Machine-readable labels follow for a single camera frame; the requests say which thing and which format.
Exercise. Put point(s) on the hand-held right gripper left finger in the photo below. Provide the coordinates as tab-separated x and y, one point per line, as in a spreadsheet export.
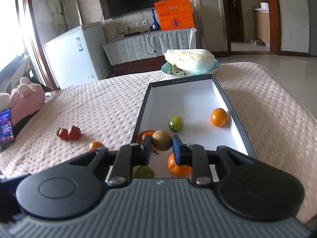
147	152

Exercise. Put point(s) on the pale tied curtain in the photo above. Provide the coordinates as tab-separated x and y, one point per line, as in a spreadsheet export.
55	10

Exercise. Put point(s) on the white container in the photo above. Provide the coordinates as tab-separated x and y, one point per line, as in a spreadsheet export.
264	5

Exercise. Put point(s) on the wooden kitchen cabinet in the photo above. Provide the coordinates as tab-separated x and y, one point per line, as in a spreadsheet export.
262	24

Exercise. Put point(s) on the napa cabbage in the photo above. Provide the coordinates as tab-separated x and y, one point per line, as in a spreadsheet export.
193	60

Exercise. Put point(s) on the black smartphone with lit screen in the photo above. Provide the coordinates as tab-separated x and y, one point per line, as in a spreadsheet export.
6	129

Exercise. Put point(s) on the dark rimmed white box tray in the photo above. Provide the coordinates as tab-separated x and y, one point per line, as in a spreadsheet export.
193	99

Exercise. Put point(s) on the light blue plate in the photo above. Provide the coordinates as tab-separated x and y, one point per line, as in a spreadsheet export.
171	72

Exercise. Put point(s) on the grey refrigerator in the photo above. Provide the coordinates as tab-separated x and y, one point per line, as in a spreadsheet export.
312	17

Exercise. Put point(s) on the orange gift box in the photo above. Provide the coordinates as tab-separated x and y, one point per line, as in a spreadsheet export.
173	14

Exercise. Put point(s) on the small red fruit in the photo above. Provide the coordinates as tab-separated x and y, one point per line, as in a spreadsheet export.
63	133

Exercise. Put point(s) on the orange mandarin with stem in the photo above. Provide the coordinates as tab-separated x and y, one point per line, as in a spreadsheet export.
178	171

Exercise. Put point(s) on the pink plush toy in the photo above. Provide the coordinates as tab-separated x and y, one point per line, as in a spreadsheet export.
27	99

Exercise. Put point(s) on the dark wooden door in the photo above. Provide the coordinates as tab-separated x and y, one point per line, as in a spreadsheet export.
236	17

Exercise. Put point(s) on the large brown fruit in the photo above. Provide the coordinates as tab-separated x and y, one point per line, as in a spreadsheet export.
161	140

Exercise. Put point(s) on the white chest freezer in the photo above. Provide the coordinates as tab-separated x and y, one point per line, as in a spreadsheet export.
74	54

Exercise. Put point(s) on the blue glass bottle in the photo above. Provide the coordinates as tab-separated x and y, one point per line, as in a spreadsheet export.
154	26

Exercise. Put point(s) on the white wall socket strip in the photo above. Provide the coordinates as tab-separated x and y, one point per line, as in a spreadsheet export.
136	25

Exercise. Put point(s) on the cloth covered cabinet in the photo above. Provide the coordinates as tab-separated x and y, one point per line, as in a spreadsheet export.
128	47

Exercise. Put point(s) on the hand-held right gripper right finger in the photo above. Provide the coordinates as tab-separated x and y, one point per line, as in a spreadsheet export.
177	151

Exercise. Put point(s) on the large red fruit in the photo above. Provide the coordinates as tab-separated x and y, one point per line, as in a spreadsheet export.
74	132

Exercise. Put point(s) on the green fruit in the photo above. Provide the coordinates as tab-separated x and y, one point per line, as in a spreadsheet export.
145	172
176	124

